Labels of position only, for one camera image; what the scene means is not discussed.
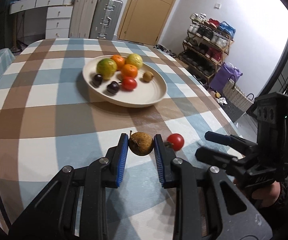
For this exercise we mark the red cherry tomato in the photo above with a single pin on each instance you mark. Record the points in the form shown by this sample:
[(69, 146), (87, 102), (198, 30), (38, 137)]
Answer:
[(129, 83), (175, 141)]

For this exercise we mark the silver suitcase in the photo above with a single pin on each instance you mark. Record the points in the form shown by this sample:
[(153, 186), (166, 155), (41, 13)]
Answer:
[(105, 19)]

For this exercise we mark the large cream plate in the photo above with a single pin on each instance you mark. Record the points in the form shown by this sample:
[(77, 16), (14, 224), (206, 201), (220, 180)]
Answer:
[(144, 95)]

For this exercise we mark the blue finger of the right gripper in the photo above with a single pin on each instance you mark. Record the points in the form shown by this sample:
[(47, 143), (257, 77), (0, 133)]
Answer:
[(221, 138)]

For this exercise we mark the checkered brown blue tablecloth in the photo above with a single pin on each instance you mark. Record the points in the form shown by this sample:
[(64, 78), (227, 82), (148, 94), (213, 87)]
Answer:
[(49, 117)]

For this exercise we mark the green bumpy fruit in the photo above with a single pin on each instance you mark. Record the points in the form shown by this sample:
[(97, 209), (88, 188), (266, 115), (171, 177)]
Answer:
[(106, 68)]

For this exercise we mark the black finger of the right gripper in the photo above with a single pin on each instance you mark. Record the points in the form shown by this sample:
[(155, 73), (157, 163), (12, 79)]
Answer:
[(215, 158)]

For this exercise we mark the wooden shoe rack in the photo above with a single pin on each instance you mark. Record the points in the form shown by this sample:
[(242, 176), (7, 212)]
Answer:
[(206, 46)]

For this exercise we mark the yellow guava fruit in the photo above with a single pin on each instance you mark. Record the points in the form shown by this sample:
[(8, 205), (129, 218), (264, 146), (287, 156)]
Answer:
[(135, 60)]

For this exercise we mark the purple bag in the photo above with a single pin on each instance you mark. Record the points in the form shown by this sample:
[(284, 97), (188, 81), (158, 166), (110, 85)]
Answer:
[(227, 71)]

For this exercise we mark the dark purple plum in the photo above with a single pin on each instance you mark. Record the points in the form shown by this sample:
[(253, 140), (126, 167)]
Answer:
[(97, 80)]

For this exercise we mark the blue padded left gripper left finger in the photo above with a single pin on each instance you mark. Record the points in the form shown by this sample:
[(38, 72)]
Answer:
[(117, 160)]

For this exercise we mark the white drawer desk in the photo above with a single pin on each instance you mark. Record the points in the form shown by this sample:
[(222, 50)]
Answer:
[(42, 18)]

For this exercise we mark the wooden door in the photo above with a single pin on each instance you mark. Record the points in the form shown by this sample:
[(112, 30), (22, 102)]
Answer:
[(144, 20)]

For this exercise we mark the large orange mandarin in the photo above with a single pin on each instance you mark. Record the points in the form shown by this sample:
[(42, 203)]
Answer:
[(119, 61)]

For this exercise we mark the beige suitcase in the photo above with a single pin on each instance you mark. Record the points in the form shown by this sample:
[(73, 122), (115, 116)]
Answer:
[(81, 19)]

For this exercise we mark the woven basket bag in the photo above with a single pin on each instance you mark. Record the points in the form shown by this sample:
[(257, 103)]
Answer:
[(236, 96)]

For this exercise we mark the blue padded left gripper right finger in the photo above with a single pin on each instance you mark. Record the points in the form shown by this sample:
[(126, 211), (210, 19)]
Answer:
[(164, 157)]

